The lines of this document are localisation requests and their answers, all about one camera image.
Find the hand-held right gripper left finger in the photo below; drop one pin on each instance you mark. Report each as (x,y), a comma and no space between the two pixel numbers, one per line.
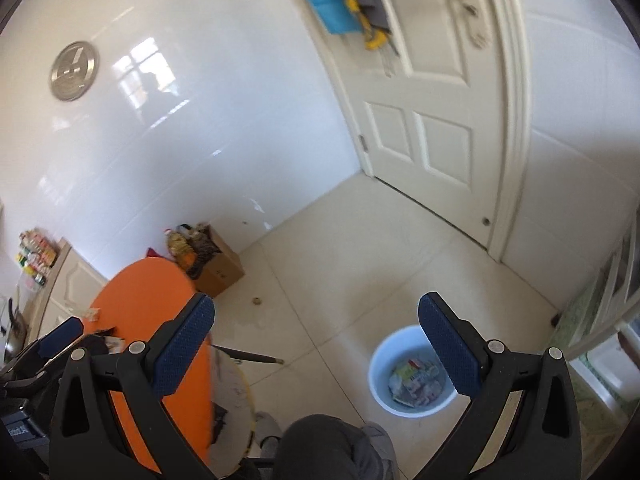
(185,345)

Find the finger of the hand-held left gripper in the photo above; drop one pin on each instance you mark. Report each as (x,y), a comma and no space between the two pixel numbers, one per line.
(37,367)
(60,335)

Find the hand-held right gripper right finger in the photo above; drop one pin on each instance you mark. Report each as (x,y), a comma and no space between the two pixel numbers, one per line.
(447,345)

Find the white plastic bag red print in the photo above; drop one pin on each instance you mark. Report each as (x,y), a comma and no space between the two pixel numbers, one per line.
(429,391)

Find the large white tissue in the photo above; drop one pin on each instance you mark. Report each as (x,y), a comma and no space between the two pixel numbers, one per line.
(397,385)

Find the light blue bucket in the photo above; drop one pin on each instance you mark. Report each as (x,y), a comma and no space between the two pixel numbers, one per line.
(382,375)

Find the steel wok with lid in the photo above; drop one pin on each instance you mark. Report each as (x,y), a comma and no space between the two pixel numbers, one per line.
(12,332)

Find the cream kitchen counter cabinet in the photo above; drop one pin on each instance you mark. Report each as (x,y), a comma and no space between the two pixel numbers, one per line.
(70,285)

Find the orange round table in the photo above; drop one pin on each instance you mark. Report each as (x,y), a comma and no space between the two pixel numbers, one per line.
(145,300)

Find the worn white round board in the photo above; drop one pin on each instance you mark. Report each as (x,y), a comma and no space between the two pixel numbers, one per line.
(232,395)

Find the large cardboard box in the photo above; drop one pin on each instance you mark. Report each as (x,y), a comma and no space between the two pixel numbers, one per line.
(220,270)

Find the cluster of condiment bottles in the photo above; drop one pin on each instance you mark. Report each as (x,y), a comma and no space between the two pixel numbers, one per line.
(37,255)

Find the yellow cooking oil bottle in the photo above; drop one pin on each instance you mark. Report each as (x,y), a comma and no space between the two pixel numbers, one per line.
(180,250)

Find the dark bag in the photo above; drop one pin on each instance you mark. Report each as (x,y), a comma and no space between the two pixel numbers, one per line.
(202,247)

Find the grey slipper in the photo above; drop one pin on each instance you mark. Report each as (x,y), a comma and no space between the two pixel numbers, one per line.
(382,452)
(267,430)

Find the person's leg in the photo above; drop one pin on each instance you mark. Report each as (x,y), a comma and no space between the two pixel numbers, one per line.
(320,445)

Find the white panel door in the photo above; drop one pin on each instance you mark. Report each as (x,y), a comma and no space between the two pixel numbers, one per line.
(440,160)

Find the round metal vent cover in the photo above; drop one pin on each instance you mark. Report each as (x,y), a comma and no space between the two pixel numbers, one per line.
(74,71)

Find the black metal leg frame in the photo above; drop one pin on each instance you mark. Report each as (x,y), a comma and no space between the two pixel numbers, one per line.
(250,356)

